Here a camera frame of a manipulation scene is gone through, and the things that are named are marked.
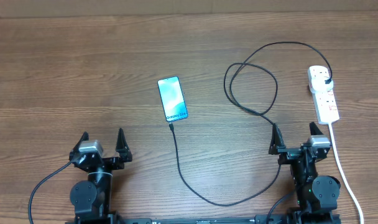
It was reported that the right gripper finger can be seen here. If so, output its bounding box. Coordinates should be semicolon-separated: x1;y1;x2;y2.
309;122;323;136
269;123;285;149

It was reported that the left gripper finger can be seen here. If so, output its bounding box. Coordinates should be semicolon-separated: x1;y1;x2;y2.
71;131;89;153
115;128;132;156

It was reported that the Samsung Galaxy smartphone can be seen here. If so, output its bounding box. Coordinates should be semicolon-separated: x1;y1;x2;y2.
157;77;188;122

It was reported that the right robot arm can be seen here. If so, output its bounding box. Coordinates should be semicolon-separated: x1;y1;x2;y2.
265;122;341;223

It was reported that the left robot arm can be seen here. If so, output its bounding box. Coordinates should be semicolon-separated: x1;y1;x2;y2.
69;129;132;223

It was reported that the white charger plug adapter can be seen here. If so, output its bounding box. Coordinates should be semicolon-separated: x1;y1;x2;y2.
309;77;334;93

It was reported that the white power strip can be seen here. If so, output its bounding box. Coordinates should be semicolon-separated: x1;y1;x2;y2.
307;65;339;124

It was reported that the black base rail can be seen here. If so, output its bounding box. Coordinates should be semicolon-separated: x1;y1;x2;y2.
65;215;341;224

